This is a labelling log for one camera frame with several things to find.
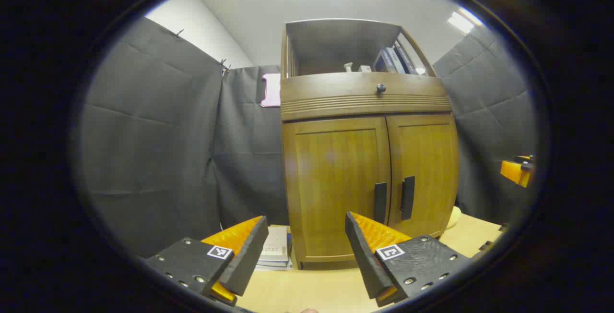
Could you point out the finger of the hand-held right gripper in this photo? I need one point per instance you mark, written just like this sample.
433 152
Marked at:
513 171

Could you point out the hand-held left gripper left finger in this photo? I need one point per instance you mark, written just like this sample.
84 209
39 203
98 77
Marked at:
247 255

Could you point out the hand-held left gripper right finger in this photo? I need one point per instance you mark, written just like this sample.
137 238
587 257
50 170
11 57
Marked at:
367 260

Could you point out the wooden shoe cabinet door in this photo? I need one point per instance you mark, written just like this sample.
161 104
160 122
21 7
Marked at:
427 159
331 183

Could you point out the wooden double-door shoe cabinet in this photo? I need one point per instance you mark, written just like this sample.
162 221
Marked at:
336 39

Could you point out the stack of flat books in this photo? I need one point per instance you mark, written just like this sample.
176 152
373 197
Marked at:
274 248

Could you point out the pale yellow object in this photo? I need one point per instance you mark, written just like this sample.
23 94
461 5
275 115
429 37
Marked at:
454 217

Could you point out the black backdrop cloth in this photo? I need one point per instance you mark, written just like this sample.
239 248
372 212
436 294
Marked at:
153 135

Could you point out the small ceiling light panel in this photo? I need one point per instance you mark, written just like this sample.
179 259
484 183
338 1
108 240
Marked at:
460 21

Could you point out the light grey book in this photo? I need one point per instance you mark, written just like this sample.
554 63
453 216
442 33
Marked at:
395 61

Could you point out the wooden drawer with black knob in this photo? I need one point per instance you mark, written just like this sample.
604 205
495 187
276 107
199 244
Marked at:
331 90

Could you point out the small white box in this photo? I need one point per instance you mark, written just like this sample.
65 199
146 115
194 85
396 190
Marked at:
364 68

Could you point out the metal clip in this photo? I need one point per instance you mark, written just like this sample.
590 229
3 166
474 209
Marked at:
224 66

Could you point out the small white figurine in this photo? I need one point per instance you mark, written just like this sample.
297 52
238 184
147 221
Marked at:
348 66

